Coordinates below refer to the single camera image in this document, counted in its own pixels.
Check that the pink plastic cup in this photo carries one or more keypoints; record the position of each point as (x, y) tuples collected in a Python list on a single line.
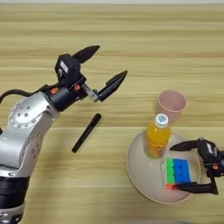
[(172, 105)]

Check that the beige round plate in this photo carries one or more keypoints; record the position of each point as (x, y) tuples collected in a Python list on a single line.
[(145, 178)]

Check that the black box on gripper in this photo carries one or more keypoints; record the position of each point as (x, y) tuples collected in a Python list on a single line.
[(68, 70), (207, 150)]

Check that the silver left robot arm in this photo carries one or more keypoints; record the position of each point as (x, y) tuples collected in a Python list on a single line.
[(23, 137)]

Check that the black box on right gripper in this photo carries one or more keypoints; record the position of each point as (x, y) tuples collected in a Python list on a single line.
[(207, 150)]

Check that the orange juice bottle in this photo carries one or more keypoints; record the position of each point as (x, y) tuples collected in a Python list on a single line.
[(157, 138)]

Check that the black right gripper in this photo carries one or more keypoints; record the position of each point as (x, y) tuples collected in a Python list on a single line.
[(218, 169)]

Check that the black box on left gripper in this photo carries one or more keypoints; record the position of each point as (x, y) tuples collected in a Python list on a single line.
[(68, 70)]

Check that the colourful puzzle cube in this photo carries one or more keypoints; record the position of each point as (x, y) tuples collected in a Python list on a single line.
[(178, 173)]

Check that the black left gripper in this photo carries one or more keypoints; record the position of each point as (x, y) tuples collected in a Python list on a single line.
[(65, 94)]

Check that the black marker pen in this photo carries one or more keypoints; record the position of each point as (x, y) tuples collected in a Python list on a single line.
[(86, 133)]

